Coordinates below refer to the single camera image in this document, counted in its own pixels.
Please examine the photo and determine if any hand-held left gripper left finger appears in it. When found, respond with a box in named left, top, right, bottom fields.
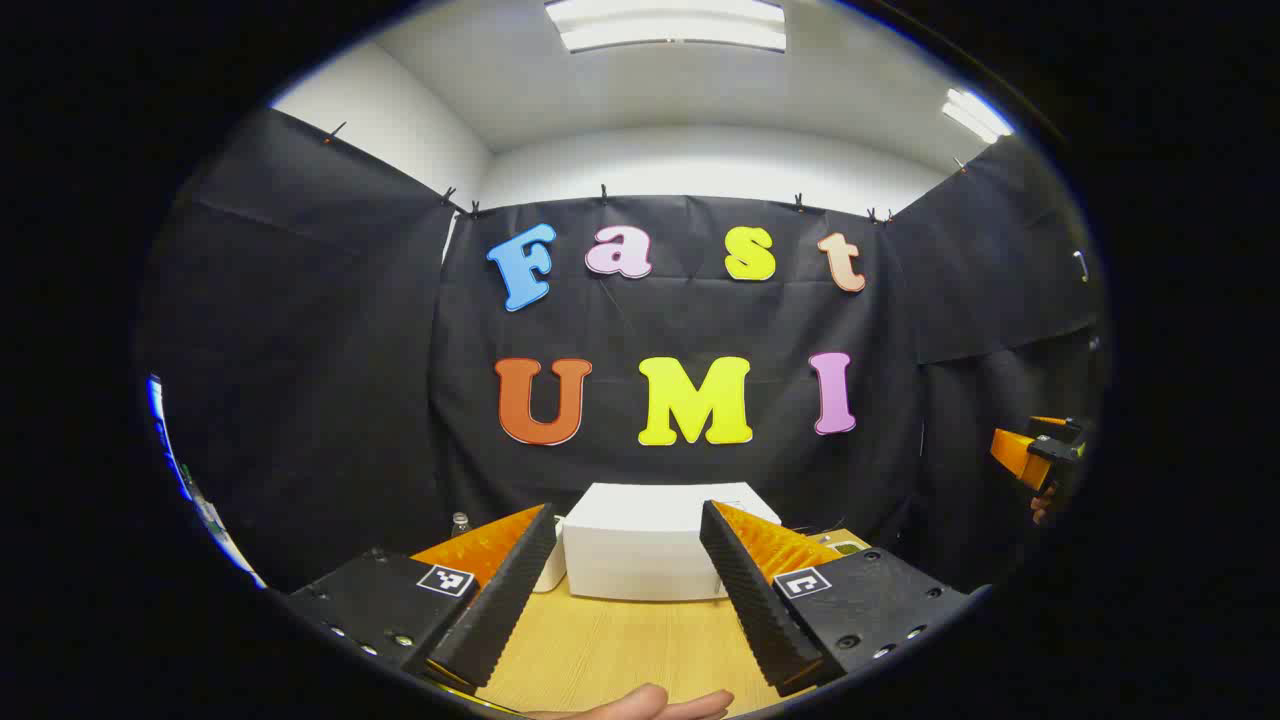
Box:
left=283, top=503, right=559, bottom=698

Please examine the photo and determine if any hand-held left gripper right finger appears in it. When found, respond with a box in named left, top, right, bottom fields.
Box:
left=698, top=500, right=976, bottom=698

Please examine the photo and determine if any white microwave oven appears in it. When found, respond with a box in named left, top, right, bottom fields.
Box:
left=560, top=482, right=783, bottom=603

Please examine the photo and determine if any white toaster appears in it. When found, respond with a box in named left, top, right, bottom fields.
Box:
left=535, top=515, right=569, bottom=593

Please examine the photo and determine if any black backdrop cloth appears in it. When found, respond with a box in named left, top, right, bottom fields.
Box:
left=135, top=108, right=1106, bottom=591

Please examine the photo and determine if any small ceiling light panel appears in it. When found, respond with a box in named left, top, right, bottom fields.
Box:
left=942, top=88, right=1014, bottom=144

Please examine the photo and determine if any large ceiling light panel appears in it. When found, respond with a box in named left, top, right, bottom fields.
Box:
left=545, top=0, right=788, bottom=54

